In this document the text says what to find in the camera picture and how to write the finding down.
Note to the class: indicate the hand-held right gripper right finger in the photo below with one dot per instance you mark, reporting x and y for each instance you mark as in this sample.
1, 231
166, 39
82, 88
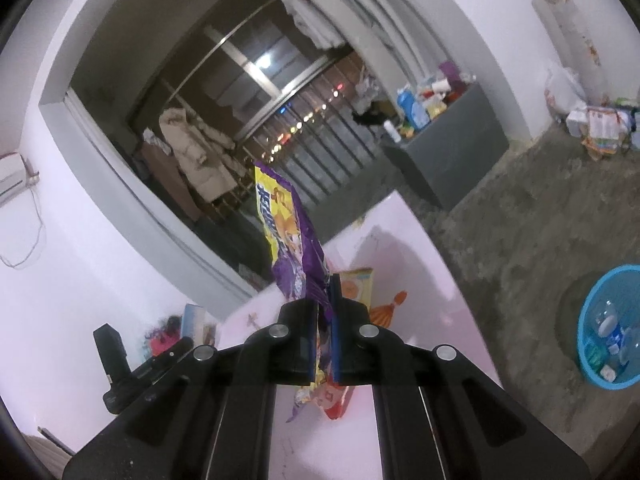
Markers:
337, 340

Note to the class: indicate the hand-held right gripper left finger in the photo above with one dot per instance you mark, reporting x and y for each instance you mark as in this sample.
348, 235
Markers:
300, 350

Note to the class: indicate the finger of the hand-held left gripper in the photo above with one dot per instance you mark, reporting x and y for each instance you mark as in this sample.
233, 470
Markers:
167, 357

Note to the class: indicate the orange snack packet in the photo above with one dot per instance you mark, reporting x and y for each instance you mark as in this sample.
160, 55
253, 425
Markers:
357, 285

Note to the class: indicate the white red paper bag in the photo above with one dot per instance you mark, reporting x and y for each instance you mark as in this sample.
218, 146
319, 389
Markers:
336, 402

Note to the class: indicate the yellow purple snack bag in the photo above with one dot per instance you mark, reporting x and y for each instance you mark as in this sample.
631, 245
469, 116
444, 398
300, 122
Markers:
285, 220

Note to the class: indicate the blue plastic wastebasket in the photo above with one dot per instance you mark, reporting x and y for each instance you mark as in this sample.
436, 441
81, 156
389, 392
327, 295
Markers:
587, 320

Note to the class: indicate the teal knitted cloth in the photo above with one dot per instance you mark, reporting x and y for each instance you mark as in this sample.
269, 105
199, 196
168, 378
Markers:
596, 356

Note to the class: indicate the clear plastic bottle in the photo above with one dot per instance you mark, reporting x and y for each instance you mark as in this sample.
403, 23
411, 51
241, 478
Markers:
604, 315

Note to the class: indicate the red pink clothing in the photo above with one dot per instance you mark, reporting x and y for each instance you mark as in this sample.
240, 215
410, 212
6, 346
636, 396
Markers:
162, 340

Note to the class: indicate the white printed box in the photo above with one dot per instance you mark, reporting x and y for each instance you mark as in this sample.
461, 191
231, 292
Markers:
197, 322

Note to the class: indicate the metal railing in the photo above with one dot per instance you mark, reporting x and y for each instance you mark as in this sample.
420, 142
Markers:
325, 145

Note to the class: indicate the beige hanging coat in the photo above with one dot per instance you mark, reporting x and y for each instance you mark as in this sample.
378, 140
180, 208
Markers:
195, 155

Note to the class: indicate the white air conditioner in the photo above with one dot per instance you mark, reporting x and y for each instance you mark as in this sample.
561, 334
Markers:
12, 175

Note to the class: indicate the small white bottle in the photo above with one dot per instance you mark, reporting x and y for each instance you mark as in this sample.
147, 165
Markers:
393, 131

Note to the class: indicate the grey cabinet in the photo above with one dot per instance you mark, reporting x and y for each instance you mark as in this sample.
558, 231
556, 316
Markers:
450, 155

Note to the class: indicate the black bag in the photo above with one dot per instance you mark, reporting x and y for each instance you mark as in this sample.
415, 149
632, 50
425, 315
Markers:
372, 117

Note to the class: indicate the blue detergent bottle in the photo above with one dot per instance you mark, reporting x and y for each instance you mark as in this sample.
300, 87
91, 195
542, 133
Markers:
414, 110

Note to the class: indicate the cluster of small packets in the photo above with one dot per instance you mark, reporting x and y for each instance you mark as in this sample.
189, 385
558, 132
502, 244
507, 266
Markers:
440, 97

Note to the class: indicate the purple box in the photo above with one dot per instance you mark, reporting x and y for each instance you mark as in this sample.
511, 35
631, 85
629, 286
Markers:
448, 72

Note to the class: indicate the white hanging clothes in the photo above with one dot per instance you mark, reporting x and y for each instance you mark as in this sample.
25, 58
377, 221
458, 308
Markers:
312, 22

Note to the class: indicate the white plastic bag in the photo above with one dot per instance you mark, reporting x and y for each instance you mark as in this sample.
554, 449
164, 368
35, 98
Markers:
565, 90

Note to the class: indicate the pile of printed cartons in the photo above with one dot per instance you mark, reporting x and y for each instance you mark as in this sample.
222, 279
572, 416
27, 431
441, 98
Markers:
602, 127

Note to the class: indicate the rolled printed wallpaper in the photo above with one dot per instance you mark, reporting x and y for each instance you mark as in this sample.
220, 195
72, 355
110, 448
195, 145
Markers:
567, 10

